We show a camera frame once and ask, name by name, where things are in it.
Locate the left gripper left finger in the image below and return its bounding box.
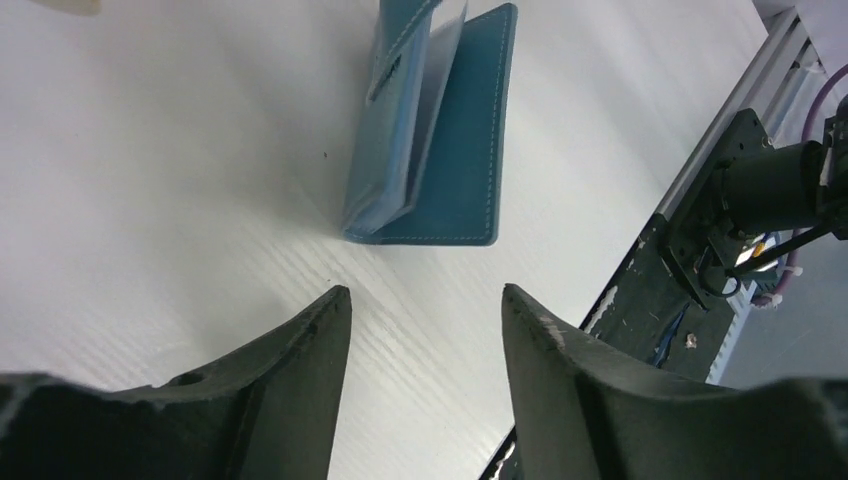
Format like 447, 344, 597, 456
1, 286, 352, 479

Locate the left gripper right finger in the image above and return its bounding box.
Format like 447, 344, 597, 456
502, 284, 847, 479

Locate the blue leather card holder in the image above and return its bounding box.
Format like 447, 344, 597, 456
341, 1, 518, 246

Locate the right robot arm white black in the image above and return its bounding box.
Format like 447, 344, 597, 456
659, 103, 847, 309

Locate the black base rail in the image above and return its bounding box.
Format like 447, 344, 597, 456
482, 215, 733, 479

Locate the white slotted cable duct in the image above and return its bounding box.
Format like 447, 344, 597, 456
706, 281, 758, 385

